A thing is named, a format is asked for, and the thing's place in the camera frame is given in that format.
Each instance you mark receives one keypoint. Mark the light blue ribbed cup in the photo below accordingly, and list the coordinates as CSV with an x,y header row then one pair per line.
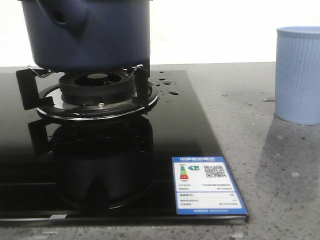
x,y
297,74

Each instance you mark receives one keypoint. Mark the dark blue pot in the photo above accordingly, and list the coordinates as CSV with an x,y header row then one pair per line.
x,y
88,35

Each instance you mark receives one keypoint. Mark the right black pot support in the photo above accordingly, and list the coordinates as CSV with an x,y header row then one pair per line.
x,y
28,87

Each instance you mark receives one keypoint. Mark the black glass gas stove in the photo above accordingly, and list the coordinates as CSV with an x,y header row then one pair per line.
x,y
116,172

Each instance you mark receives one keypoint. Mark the right black gas burner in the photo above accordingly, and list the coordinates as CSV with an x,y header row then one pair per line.
x,y
70,113

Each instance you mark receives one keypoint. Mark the blue energy label sticker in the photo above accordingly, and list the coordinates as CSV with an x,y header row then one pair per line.
x,y
204,185

